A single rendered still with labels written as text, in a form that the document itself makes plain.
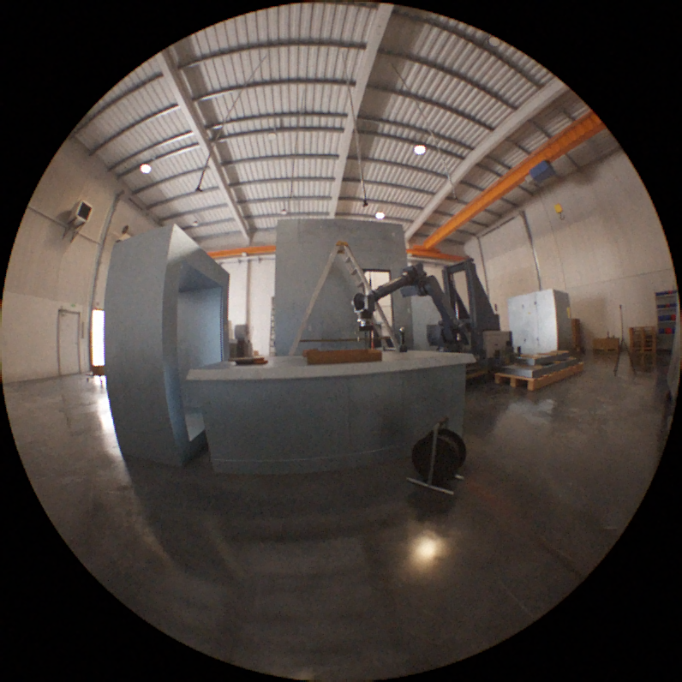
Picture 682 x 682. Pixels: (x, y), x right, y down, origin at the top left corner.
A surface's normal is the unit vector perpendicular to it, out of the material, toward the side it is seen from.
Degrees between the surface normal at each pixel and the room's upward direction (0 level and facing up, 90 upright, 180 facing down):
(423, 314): 90
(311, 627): 0
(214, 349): 90
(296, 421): 90
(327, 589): 0
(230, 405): 90
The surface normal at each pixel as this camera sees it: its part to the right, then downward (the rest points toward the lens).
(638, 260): -0.99, 0.04
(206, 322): 0.14, 0.00
